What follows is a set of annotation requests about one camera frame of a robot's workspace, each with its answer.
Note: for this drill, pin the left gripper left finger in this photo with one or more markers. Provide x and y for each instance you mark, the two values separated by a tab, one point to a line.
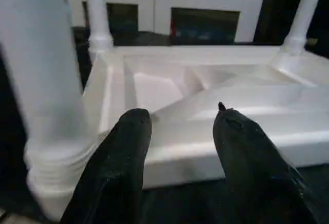
110	172

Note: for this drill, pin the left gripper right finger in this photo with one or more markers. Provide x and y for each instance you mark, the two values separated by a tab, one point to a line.
257	172

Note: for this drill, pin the white plastic table leg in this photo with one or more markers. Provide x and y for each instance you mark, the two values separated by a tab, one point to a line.
97	16
306	16
38	54

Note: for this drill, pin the black plastic mat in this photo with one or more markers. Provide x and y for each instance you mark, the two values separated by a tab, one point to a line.
180	203

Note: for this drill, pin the small beige block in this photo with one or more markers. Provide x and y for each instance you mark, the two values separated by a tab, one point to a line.
312	41

